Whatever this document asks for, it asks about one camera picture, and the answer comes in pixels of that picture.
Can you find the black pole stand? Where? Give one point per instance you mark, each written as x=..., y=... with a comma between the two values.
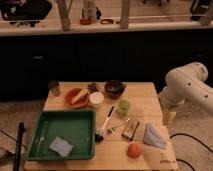
x=17, y=158

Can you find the wooden table leg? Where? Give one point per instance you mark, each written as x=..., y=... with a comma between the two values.
x=125, y=11
x=63, y=13

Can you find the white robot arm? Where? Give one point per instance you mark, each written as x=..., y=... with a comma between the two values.
x=185, y=83

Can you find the brown rectangular block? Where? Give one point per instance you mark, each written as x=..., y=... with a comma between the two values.
x=130, y=129

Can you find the wooden table leg middle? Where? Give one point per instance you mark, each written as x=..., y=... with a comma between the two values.
x=125, y=11

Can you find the green plastic cup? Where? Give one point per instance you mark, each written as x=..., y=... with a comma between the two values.
x=123, y=107

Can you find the blue-white folded cloth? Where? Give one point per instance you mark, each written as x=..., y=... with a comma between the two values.
x=153, y=138

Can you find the dark grape bunch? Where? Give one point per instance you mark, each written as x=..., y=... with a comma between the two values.
x=93, y=87

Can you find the black office chair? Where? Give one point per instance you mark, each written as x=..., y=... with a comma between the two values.
x=30, y=12

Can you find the wooden table leg left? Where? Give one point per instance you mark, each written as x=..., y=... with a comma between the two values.
x=63, y=13

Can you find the yellow corn cob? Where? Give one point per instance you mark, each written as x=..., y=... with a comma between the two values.
x=81, y=94

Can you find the green plastic tray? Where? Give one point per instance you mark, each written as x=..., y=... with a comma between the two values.
x=77, y=127

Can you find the blue sponge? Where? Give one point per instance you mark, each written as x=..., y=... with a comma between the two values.
x=62, y=147

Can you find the orange-red apple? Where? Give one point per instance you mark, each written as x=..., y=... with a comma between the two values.
x=134, y=150

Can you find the white round container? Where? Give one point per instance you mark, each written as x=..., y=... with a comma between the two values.
x=96, y=99

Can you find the dark brown bowl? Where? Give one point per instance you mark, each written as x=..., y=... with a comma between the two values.
x=114, y=89

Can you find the orange plate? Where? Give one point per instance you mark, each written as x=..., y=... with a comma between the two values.
x=72, y=93

